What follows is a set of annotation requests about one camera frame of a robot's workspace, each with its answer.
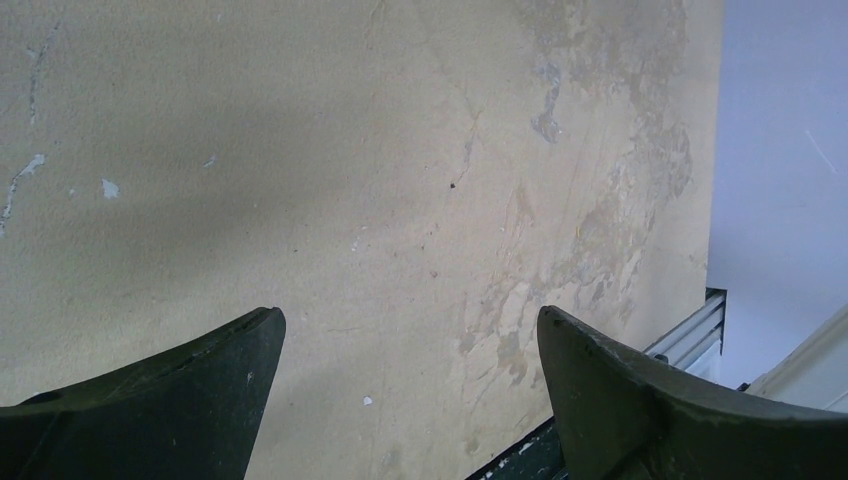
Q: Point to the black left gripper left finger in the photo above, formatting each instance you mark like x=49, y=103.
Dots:
x=191, y=412

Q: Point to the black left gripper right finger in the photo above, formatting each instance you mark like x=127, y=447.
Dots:
x=621, y=414

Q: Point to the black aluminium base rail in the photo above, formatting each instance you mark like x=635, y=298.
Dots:
x=694, y=346

